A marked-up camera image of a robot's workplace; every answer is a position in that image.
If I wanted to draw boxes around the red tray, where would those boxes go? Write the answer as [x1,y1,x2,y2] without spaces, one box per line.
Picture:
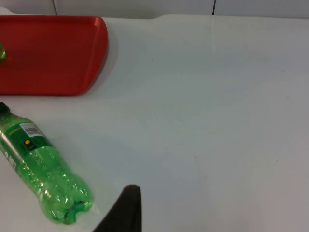
[0,15,109,97]

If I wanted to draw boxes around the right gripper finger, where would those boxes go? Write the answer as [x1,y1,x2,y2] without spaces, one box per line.
[93,185,142,232]

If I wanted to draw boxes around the green plastic bottle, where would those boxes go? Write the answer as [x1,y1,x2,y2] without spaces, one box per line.
[0,41,8,61]
[0,101,94,223]

